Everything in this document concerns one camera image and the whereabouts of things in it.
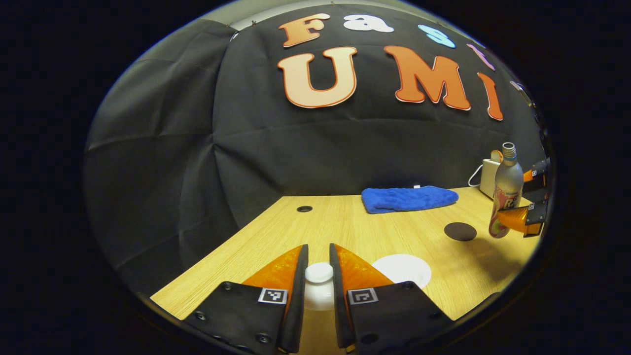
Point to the dark brown round coaster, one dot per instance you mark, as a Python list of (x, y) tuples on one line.
[(460, 231)]

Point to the black desk grommet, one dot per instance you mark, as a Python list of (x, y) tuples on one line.
[(304, 208)]

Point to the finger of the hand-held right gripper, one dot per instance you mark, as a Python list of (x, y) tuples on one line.
[(515, 219), (537, 177)]

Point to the white toaster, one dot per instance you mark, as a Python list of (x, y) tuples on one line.
[(489, 180)]

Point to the blue towel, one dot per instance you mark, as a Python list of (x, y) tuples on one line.
[(409, 198)]

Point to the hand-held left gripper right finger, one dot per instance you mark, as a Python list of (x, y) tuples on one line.
[(338, 305)]

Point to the silver water bottle pink label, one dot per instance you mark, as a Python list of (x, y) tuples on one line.
[(508, 182)]

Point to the toast bread slice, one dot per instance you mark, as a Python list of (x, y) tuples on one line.
[(497, 156)]

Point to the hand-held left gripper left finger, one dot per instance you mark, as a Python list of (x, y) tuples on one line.
[(299, 305)]

